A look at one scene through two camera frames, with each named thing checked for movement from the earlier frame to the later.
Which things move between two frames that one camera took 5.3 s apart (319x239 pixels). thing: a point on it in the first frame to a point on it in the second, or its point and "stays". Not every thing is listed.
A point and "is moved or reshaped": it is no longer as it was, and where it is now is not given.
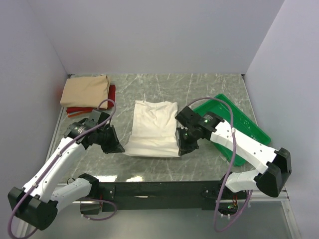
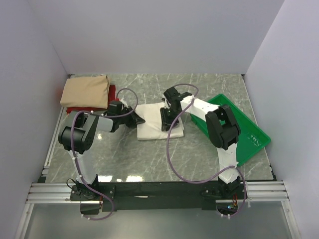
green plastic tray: [243, 125] stays
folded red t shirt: [111, 102] stays
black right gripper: [184, 147] to [166, 123]
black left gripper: [114, 146] to [135, 120]
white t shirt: [154, 132] is moved or reshaped
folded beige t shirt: [86, 92] stays
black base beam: [165, 195] stays
